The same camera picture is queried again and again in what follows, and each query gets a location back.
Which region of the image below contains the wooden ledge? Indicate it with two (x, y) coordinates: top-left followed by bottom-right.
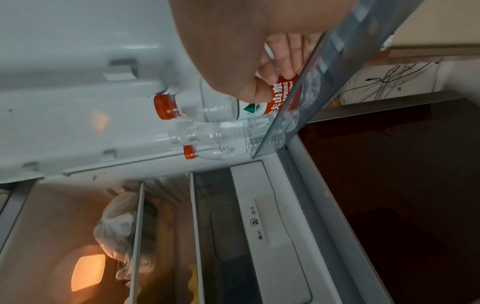
(365, 44), (480, 67)

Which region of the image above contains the red cap clear bottle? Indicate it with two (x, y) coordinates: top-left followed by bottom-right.
(182, 138), (273, 161)

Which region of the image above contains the clear refrigerator drawer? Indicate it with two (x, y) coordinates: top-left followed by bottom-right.
(188, 170), (264, 304)

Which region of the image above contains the clear cap plastic bottle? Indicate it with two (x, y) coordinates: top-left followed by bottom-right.
(167, 114), (290, 149)

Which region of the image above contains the transparent door shelf rail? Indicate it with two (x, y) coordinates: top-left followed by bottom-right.
(250, 0), (427, 160)

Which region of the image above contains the refrigerator door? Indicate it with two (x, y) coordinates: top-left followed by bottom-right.
(0, 0), (301, 186)

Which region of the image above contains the person's right hand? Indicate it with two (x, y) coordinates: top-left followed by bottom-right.
(167, 0), (361, 104)

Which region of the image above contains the gray refrigerator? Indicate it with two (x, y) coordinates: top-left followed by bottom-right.
(0, 145), (395, 304)

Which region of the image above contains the red label water bottle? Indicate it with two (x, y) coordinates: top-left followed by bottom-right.
(152, 73), (314, 123)

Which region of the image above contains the yellow plastic packaging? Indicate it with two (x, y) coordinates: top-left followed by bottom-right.
(186, 262), (201, 304)

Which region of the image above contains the plastic bag of food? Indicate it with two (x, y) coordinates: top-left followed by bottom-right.
(92, 191), (141, 263)

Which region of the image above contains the glass fridge shelf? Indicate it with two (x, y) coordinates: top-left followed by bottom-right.
(126, 181), (147, 304)

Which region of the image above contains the tangle of wall cables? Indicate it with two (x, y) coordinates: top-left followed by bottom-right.
(325, 60), (434, 108)

